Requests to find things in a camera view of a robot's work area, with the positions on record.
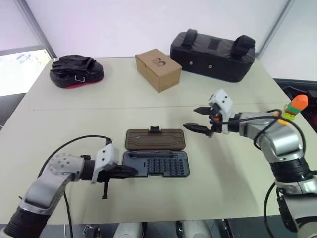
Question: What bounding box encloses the grey screwdriver handle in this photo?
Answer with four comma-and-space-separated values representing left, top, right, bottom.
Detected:
129, 152, 180, 159

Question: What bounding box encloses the orange green toy block stack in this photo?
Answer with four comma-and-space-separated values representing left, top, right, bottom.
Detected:
283, 94, 309, 121

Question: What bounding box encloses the grey wall post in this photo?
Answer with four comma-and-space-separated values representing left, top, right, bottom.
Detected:
256, 0, 296, 58
17, 0, 57, 59

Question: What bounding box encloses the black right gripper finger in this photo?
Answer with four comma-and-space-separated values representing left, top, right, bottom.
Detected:
194, 106, 212, 117
182, 122, 211, 137

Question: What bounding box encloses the black cable under arm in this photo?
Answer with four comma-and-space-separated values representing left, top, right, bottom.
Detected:
63, 192, 74, 238
263, 182, 282, 224

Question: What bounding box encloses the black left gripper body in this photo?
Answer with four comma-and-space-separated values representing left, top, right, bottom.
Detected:
98, 164, 120, 183

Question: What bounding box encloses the black and red pouch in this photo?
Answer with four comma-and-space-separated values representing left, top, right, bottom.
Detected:
49, 55, 105, 89

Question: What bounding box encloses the black cable under left arm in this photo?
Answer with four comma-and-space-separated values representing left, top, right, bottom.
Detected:
63, 192, 74, 238

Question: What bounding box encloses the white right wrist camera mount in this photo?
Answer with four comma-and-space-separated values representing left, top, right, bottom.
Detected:
208, 89, 235, 136

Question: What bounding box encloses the black cable under right arm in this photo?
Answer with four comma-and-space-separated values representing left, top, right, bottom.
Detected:
263, 182, 282, 224

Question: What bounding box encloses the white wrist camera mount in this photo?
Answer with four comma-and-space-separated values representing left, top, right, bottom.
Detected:
208, 89, 235, 136
90, 144, 121, 186

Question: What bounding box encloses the brown cardboard box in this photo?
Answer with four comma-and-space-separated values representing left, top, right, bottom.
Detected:
135, 48, 183, 94

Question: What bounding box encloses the grey rounded robot leg shell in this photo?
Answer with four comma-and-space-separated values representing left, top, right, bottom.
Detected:
182, 220, 217, 238
112, 222, 144, 238

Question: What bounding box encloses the black padded strap bag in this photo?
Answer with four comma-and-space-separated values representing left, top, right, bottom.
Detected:
169, 28, 256, 84

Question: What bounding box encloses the thin black hanging bracket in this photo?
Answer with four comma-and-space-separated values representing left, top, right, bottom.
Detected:
101, 181, 111, 200

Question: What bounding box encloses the open screwdriver bit case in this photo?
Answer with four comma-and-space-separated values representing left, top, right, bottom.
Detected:
122, 125, 191, 178

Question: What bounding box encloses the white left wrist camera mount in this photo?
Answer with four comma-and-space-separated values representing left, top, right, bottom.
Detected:
90, 144, 121, 186

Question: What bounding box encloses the small metal buckle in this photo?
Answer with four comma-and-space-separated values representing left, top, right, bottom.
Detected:
83, 224, 100, 238

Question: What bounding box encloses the black bin with red trim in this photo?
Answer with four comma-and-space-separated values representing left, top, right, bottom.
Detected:
272, 78, 317, 124

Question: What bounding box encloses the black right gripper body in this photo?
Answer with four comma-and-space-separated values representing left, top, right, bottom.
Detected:
207, 103, 224, 138

